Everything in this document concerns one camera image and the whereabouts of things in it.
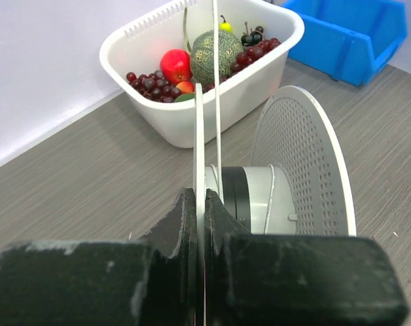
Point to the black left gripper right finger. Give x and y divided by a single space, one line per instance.
254 279

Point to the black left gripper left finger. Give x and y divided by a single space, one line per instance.
148 281

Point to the white perforated cable spool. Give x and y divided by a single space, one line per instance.
296 184

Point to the green avocado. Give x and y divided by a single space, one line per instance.
184 97

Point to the dark red grape bunch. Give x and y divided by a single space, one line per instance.
154 87

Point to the small peach fruit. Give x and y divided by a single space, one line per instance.
186 87

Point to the red apple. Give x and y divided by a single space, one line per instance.
175 65

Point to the green netted melon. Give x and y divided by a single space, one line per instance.
202 55

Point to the white plastic fruit basket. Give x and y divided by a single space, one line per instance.
139 45

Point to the black grape bunch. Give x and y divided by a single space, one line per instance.
252 37

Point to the yellow green pear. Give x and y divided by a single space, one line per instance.
225 25

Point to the blue plastic bin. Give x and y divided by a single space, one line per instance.
349 40

